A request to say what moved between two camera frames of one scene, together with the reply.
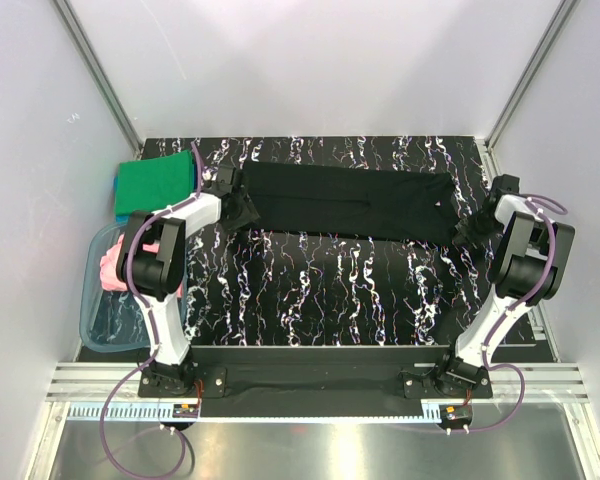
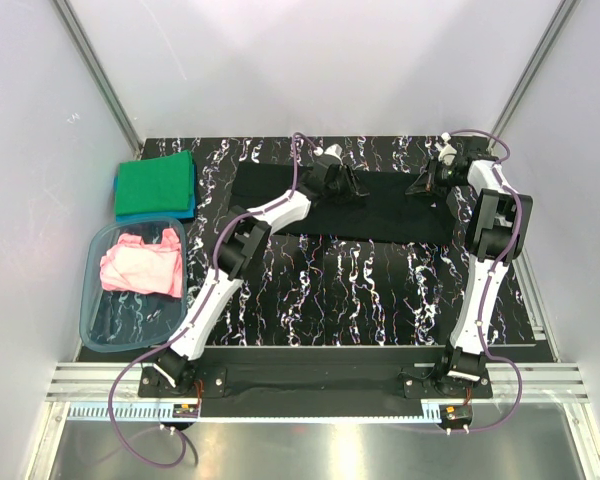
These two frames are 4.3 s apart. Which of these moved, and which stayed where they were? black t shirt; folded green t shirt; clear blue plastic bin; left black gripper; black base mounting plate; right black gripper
Moved: left black gripper; right black gripper
Stayed: black base mounting plate; black t shirt; folded green t shirt; clear blue plastic bin
